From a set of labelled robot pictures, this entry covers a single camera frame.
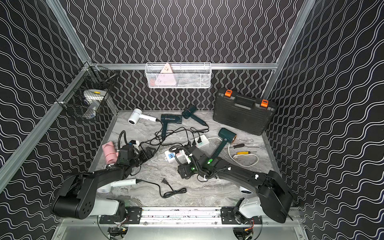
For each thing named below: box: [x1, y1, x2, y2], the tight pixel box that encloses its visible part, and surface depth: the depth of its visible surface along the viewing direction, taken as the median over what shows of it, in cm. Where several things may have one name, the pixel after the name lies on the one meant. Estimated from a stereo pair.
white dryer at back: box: [128, 108, 158, 125], surface depth 115 cm
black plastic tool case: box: [213, 89, 278, 136], surface depth 94 cm
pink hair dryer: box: [102, 141, 119, 164], surface depth 94 cm
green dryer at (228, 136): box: [207, 128, 237, 165], surface depth 102 cm
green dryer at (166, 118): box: [160, 113, 183, 140], surface depth 112 cm
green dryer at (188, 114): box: [181, 105, 209, 127], surface depth 116 cm
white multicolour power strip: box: [164, 134, 210, 164], surface depth 97 cm
